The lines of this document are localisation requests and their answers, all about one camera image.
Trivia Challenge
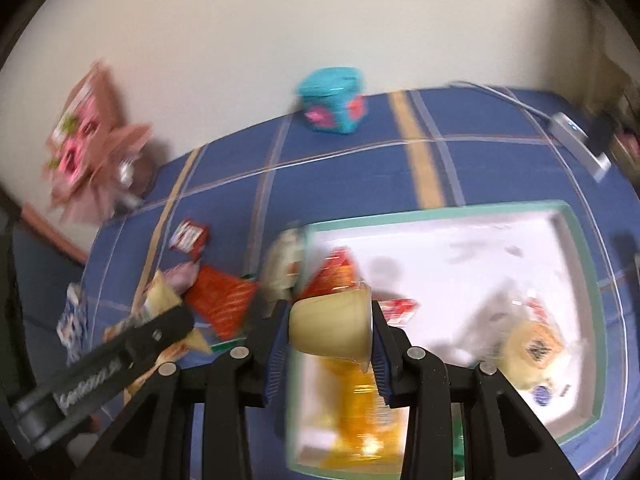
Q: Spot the yellow pudding cup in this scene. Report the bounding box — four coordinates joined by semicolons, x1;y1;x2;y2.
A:
288;285;373;364

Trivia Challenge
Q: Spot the red popcorn snack bag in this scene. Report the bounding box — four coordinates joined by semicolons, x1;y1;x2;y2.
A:
298;247;420;327

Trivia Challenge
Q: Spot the blue white tissue pack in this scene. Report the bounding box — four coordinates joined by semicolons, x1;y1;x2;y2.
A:
56;283;88;366

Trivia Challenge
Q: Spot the yellow bun in clear wrapper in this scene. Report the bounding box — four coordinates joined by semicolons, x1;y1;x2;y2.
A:
496;297;587;406

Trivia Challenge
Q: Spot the yellow orange snack bag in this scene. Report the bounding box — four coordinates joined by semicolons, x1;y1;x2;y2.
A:
320;358;404;474

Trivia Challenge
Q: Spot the white tray with teal rim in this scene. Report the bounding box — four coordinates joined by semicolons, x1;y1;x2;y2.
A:
286;200;606;479

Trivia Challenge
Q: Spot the red orange patterned snack bar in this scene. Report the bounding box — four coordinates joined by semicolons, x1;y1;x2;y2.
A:
184;264;258;340

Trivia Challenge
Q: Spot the pink purple snack packet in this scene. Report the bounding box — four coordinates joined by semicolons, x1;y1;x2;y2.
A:
163;261;200;296

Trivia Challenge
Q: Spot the grey white snack packet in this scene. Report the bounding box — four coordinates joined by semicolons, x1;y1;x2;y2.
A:
260;228;304;311

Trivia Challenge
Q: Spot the blue plaid tablecloth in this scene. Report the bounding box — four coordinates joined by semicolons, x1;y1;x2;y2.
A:
82;88;639;479

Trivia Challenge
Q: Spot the dark red small snack packet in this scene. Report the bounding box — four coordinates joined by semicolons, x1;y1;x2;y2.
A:
169;219;209;261

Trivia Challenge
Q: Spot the pink paper flower bouquet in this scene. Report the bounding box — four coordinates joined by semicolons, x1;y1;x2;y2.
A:
43;62;156;226

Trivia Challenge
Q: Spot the white power strip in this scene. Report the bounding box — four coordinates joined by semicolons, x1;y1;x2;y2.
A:
549;112;612;182

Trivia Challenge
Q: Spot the black power adapter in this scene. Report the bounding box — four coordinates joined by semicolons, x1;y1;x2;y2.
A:
585;110;620;157

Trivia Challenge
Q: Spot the teal cube box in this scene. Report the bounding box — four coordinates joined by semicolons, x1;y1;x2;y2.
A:
297;67;367;134

